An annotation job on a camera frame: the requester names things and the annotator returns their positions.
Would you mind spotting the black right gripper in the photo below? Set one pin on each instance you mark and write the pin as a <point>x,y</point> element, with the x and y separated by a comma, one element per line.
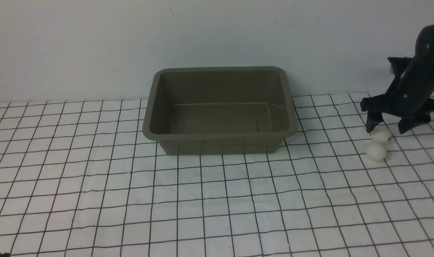
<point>409,95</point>

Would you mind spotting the white table-tennis ball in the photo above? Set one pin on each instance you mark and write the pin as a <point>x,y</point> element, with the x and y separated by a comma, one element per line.
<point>381,134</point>
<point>376,152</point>

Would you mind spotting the olive plastic storage bin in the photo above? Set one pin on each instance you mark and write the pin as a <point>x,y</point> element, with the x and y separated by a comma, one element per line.
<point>220,110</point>

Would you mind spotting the white black-grid table cloth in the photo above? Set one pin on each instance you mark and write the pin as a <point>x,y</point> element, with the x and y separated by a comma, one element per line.
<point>79,179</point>

